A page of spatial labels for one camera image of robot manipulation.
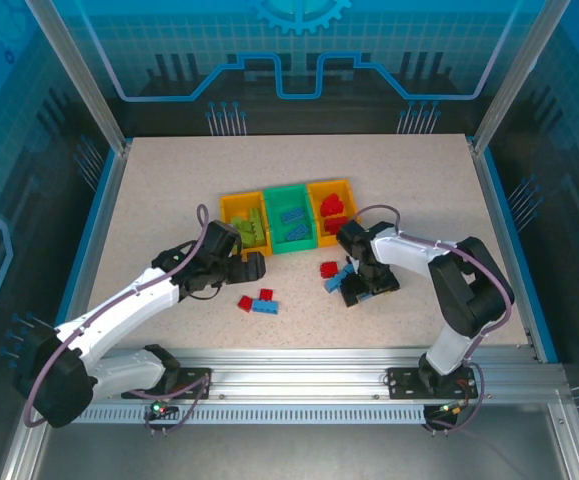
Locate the blue lego brick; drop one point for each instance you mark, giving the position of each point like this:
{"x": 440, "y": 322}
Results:
{"x": 298, "y": 232}
{"x": 293, "y": 215}
{"x": 366, "y": 296}
{"x": 345, "y": 272}
{"x": 334, "y": 285}
{"x": 265, "y": 307}

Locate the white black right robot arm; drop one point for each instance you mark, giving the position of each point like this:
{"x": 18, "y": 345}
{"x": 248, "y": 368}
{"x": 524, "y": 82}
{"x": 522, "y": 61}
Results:
{"x": 409, "y": 250}

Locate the yellow plastic bin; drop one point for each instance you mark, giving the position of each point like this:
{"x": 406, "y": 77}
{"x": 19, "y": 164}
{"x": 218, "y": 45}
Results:
{"x": 231, "y": 206}
{"x": 329, "y": 242}

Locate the green plastic bin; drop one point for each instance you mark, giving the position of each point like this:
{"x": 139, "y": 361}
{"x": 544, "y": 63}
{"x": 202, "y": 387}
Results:
{"x": 276, "y": 200}

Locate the aluminium cross beam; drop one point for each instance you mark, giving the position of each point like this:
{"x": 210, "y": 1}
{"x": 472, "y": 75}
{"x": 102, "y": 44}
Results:
{"x": 294, "y": 375}

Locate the blue edge strip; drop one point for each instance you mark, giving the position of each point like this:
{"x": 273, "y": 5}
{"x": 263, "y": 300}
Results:
{"x": 514, "y": 240}
{"x": 87, "y": 240}

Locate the small board with LED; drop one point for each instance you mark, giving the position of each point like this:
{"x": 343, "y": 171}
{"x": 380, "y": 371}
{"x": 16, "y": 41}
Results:
{"x": 161, "y": 409}
{"x": 446, "y": 409}

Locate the grey metal panel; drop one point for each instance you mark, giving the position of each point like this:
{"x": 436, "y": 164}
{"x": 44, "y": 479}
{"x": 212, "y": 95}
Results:
{"x": 294, "y": 455}

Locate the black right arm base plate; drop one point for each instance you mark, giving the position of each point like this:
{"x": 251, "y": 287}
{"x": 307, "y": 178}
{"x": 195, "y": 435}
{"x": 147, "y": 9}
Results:
{"x": 401, "y": 382}

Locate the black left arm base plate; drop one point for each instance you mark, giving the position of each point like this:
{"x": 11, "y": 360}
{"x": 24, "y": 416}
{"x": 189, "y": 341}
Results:
{"x": 194, "y": 376}

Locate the aluminium frame post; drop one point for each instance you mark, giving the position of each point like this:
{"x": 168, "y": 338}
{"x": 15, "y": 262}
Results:
{"x": 82, "y": 75}
{"x": 510, "y": 75}

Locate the aluminium frame bar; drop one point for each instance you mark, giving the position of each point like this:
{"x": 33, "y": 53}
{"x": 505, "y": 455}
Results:
{"x": 21, "y": 450}
{"x": 571, "y": 445}

